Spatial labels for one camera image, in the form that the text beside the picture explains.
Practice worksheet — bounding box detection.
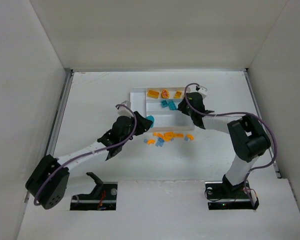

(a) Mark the orange brick right end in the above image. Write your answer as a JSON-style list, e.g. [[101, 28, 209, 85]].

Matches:
[[174, 133, 184, 138]]

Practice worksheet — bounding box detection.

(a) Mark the orange curved tube piece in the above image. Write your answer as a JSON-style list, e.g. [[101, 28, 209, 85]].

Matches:
[[163, 131, 175, 142]]

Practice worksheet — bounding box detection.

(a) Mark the teal long lego brick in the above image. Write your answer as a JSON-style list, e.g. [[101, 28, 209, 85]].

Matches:
[[167, 100, 178, 111]]

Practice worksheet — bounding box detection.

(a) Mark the yellow rounded lego brick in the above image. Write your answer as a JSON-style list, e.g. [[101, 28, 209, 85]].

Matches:
[[174, 90, 183, 99]]

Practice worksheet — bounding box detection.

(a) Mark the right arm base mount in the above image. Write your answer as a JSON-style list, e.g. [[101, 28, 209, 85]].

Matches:
[[204, 181, 260, 211]]

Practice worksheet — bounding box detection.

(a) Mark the teal rounded lego piece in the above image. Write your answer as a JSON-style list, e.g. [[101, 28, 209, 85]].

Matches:
[[146, 115, 155, 128]]

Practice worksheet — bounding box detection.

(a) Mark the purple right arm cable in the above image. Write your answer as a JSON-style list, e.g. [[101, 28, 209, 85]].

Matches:
[[184, 83, 278, 173]]

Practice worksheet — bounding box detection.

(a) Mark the teal small lego brick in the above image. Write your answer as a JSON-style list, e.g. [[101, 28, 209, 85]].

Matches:
[[160, 100, 168, 108]]

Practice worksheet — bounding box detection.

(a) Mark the yellow long lego brick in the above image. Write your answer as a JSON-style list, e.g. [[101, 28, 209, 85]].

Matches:
[[147, 90, 160, 99]]

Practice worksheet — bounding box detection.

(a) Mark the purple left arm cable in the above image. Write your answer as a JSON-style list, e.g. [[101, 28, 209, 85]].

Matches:
[[33, 103, 138, 206]]

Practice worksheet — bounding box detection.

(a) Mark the light blue flat plate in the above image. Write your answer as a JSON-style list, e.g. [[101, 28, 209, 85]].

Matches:
[[155, 137, 165, 147]]

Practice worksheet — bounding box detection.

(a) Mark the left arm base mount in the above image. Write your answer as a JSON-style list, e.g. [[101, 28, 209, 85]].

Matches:
[[69, 172, 118, 211]]

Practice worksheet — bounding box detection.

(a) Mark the yellow oval butterfly lego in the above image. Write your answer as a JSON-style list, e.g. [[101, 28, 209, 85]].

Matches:
[[160, 89, 170, 100]]

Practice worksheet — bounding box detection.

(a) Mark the white divided sorting tray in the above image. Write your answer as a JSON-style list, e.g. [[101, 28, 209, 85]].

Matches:
[[129, 87, 195, 132]]

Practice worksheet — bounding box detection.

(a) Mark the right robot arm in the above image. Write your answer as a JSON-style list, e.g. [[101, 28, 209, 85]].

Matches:
[[177, 92, 271, 193]]

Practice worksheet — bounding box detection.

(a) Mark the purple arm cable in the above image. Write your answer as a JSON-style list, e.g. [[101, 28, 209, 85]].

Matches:
[[184, 83, 278, 173], [33, 103, 138, 206]]

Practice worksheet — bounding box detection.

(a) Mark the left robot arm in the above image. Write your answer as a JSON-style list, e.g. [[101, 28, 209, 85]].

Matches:
[[25, 111, 154, 210]]

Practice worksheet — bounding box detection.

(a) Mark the orange curved quarter piece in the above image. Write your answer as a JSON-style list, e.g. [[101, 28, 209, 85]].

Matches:
[[147, 139, 156, 145]]

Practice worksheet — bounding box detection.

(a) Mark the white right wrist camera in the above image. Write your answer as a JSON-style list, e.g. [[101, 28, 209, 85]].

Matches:
[[195, 85, 208, 99]]

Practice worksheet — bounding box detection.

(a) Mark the orange rectangular lego brick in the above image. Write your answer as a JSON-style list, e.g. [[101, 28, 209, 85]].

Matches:
[[153, 132, 165, 139]]

